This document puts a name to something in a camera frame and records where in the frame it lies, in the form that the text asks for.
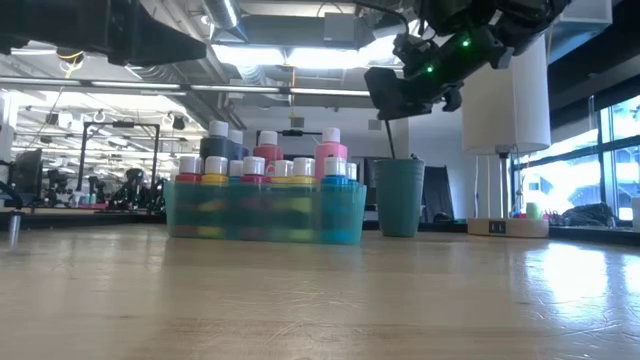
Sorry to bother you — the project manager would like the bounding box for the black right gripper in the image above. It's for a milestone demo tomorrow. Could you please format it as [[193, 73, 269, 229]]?
[[363, 27, 501, 122]]

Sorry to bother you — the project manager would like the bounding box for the large pink paint bottle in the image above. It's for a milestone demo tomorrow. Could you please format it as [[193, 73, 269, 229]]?
[[313, 127, 349, 182]]

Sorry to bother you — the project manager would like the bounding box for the small blue paint bottle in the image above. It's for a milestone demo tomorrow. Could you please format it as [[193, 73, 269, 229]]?
[[319, 156, 349, 245], [228, 159, 245, 240]]

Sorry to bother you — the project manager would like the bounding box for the large purple paint bottle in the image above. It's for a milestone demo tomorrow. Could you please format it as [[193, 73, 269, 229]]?
[[228, 129, 250, 162]]

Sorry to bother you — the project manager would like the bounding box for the small orange paint bottle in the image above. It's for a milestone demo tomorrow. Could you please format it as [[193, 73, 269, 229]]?
[[201, 155, 230, 240]]

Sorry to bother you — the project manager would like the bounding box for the dark green cup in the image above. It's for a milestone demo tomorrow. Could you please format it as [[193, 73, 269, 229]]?
[[373, 157, 426, 238]]

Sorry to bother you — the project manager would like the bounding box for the black chair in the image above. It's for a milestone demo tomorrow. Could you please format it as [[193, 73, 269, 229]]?
[[423, 165, 454, 225]]

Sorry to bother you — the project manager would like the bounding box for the white shade wooden lamp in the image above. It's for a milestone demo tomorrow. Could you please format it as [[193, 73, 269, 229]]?
[[459, 33, 553, 239]]

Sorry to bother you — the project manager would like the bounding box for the teal translucent plastic tray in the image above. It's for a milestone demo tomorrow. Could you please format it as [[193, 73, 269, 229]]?
[[163, 180, 368, 246]]

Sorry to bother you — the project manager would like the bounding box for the ceiling light bar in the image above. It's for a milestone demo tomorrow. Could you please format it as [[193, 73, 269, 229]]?
[[0, 75, 372, 101]]

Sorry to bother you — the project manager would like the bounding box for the white ceiling unit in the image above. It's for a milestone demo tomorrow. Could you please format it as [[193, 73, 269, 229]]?
[[557, 0, 614, 26]]

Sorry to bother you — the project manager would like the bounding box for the window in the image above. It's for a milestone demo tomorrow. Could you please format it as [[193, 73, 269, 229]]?
[[509, 94, 640, 224]]

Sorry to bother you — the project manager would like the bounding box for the black ceiling device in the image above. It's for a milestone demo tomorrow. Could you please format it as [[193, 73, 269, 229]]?
[[57, 47, 85, 65]]

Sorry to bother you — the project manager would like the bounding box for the black camera rig frame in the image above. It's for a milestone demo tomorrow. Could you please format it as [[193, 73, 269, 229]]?
[[77, 120, 162, 201], [255, 128, 325, 151]]

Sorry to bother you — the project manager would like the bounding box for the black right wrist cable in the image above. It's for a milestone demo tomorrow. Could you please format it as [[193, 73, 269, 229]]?
[[354, 0, 424, 39]]

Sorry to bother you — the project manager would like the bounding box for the silver ceiling duct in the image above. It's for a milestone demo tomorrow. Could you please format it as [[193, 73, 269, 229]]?
[[202, 0, 241, 30]]

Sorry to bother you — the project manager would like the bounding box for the black cable bundle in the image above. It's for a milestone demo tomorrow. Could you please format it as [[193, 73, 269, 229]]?
[[562, 202, 619, 227]]

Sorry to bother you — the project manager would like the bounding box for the black aluminium table frame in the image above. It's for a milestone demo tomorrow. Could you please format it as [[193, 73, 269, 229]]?
[[547, 224, 640, 247]]

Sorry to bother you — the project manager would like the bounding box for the silver metal post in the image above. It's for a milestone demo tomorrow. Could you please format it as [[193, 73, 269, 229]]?
[[8, 212, 22, 251]]

